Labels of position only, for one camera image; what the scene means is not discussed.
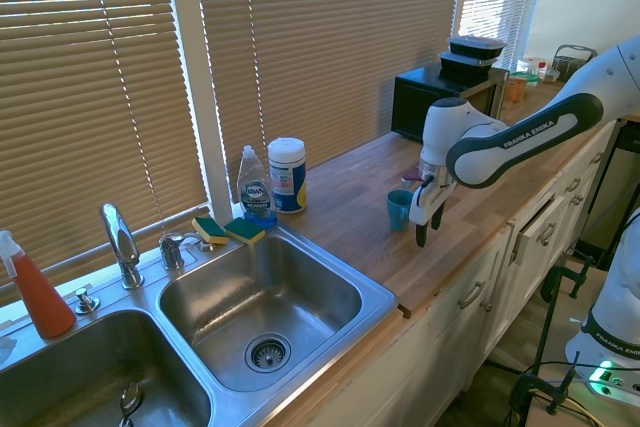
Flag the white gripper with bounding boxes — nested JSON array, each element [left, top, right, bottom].
[[408, 177, 459, 249]]

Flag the teal ceramic mug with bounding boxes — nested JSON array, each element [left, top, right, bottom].
[[386, 189, 416, 234]]

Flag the stainless steel double sink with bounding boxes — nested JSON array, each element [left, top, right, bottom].
[[0, 223, 401, 427]]

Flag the metal sink drain strainer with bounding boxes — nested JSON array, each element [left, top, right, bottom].
[[243, 331, 293, 375]]

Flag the small chrome sink knob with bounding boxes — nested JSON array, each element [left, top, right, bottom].
[[74, 287, 102, 316]]

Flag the white kitchen cabinets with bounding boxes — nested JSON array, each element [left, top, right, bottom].
[[299, 121, 622, 427]]

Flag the black microwave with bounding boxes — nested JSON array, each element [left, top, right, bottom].
[[390, 64, 511, 144]]

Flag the black metal clamp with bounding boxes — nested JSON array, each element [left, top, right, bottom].
[[539, 255, 597, 301], [508, 350, 582, 417]]

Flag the white wipes canister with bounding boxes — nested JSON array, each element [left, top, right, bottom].
[[266, 136, 309, 216]]

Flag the orange cardboard box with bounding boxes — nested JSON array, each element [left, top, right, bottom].
[[505, 73, 530, 105]]

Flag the black plastic food container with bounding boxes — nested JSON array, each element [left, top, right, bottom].
[[447, 35, 508, 60], [438, 50, 497, 81]]

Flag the Dawn dish soap bottle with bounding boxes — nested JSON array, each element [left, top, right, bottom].
[[236, 144, 278, 229]]

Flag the yellow green sponge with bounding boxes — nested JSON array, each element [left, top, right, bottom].
[[222, 216, 267, 248], [191, 216, 230, 247]]

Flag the clear container green lid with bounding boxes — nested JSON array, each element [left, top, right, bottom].
[[516, 55, 549, 84]]

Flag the black kitchen appliance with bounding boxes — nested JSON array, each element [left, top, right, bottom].
[[581, 118, 640, 269]]

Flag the wide tan window blind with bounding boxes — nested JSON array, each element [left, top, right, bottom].
[[0, 0, 212, 306], [191, 0, 467, 189]]

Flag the narrow tan window blind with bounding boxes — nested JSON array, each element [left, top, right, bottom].
[[456, 0, 549, 71]]

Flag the chrome kitchen faucet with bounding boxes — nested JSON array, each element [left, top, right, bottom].
[[99, 202, 146, 291]]

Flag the orange spray bottle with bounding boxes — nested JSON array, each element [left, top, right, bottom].
[[0, 229, 78, 340]]

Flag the metal wire basket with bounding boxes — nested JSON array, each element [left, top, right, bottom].
[[551, 43, 599, 84]]

